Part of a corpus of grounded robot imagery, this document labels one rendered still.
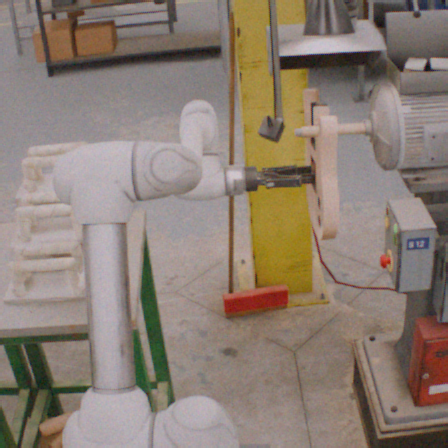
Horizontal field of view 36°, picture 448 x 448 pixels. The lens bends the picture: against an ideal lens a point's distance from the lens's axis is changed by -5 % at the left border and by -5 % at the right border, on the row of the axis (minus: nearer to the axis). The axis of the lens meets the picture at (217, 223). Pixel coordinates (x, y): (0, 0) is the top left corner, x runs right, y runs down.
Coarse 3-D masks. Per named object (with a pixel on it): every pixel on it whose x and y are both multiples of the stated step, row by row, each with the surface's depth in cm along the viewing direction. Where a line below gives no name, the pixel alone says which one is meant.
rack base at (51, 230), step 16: (48, 224) 211; (64, 224) 211; (16, 240) 205; (32, 240) 204; (48, 240) 203; (64, 240) 203; (80, 240) 202; (32, 256) 203; (48, 256) 203; (64, 256) 203
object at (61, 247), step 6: (18, 246) 196; (24, 246) 196; (30, 246) 196; (36, 246) 196; (42, 246) 196; (48, 246) 195; (54, 246) 195; (60, 246) 195; (66, 246) 195; (72, 246) 195; (78, 246) 196; (18, 252) 196; (24, 252) 196; (30, 252) 196; (36, 252) 196; (42, 252) 196; (48, 252) 196; (54, 252) 196; (60, 252) 196; (66, 252) 196
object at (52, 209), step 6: (48, 204) 199; (54, 204) 199; (60, 204) 198; (18, 210) 198; (24, 210) 198; (30, 210) 198; (36, 210) 198; (42, 210) 198; (48, 210) 198; (54, 210) 198; (60, 210) 198; (66, 210) 198; (72, 210) 198; (24, 216) 199; (30, 216) 199; (36, 216) 199; (42, 216) 199
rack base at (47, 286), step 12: (36, 276) 202; (48, 276) 202; (60, 276) 201; (36, 288) 197; (48, 288) 197; (60, 288) 196; (84, 288) 195; (12, 300) 193; (24, 300) 193; (36, 300) 193; (48, 300) 193; (60, 300) 193
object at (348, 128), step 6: (306, 126) 197; (312, 126) 197; (318, 126) 197; (342, 126) 196; (348, 126) 196; (354, 126) 196; (360, 126) 196; (306, 132) 196; (312, 132) 196; (318, 132) 196; (342, 132) 196; (348, 132) 196; (354, 132) 197; (360, 132) 197
